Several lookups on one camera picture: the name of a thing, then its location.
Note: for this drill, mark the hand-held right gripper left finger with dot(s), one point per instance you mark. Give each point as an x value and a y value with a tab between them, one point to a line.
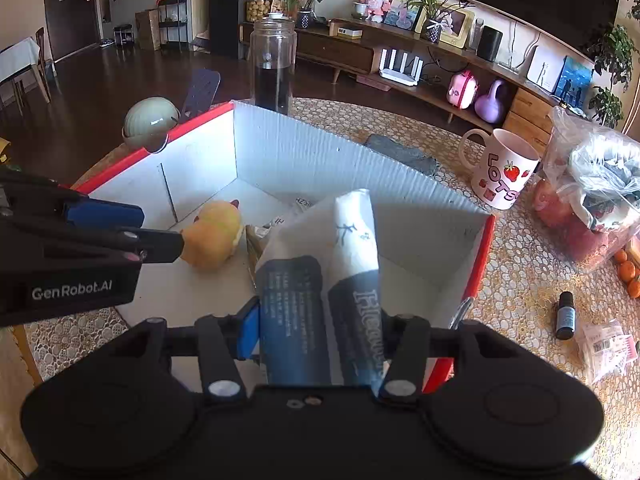
248	330

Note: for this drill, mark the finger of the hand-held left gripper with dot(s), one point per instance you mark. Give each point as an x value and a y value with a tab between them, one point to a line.
160	247
105	214

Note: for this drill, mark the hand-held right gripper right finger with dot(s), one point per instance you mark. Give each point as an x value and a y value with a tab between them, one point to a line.
407	345

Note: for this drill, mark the yellow toy figure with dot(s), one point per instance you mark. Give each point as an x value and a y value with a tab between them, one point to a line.
215	235

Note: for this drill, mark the white and dark tissue pack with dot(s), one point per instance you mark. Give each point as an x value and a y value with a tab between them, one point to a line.
310	310

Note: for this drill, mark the red cardboard box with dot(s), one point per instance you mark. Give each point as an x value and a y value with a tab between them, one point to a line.
310	160

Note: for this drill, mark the lace-covered desktop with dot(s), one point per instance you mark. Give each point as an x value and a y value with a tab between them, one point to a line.
525	280

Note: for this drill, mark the dark perforated panel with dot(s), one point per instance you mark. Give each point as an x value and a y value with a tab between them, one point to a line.
200	95

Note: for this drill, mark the small dark dropper bottle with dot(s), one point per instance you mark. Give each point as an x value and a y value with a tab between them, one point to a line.
565	317

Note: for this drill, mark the dining table with white cloth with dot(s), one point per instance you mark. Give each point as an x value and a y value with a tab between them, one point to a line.
20	57

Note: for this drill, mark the small black stool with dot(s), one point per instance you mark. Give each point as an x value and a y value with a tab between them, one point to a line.
123	35

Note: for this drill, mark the brown cardboard box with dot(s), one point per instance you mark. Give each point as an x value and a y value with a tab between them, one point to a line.
148	30

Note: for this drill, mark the dark grey cloth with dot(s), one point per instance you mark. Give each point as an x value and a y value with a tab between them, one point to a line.
402	155

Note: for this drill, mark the clear packet with pink label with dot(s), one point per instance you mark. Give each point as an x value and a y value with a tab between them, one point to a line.
605	350

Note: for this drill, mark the white strawberry print mug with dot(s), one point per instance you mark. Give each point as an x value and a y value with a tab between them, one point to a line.
505	170

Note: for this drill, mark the dark wooden door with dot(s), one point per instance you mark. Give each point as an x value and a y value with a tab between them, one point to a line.
70	5

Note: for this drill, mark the clear glass bottle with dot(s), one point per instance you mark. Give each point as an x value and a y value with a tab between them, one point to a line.
272	65

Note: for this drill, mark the black shelf rack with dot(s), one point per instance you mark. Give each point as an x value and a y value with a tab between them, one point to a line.
172	10

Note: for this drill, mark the tangerine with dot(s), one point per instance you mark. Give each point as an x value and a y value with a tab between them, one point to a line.
620	256
627	271
634	288

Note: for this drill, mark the clear plastic bag of fruit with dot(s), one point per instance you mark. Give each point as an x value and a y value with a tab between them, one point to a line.
590	190

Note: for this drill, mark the black tall cabinet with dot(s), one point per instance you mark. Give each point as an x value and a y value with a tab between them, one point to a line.
240	7

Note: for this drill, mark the purple kettlebell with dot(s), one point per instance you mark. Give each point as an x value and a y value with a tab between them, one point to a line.
490	105

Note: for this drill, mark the snack jar with purple lid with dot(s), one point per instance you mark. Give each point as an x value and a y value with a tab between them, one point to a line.
257	2

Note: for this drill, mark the pink toy bag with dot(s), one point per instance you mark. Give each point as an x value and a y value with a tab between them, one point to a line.
462	90

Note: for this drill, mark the wooden television cabinet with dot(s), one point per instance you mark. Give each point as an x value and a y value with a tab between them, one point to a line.
340	52

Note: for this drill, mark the white antenna router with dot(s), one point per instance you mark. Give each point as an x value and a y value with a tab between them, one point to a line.
400	67

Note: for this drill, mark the vase with plant stems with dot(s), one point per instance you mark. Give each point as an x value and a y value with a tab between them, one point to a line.
303	7

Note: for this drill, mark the yellow small box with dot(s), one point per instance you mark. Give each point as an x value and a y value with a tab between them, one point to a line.
345	30

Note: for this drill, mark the blue painting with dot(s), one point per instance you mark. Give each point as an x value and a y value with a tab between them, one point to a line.
572	82

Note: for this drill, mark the metal cup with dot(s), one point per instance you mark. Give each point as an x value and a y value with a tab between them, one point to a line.
359	10

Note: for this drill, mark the black speaker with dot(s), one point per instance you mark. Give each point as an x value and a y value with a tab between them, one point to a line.
489	44

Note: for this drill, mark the blue picture card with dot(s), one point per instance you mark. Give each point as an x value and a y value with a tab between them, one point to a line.
400	10

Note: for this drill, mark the small potted grass plant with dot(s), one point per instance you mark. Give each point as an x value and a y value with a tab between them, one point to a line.
434	10

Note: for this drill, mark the tall potted tree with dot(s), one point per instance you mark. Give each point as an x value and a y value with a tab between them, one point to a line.
612	60

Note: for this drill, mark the yellow photo frame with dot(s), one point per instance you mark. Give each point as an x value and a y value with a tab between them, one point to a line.
457	27

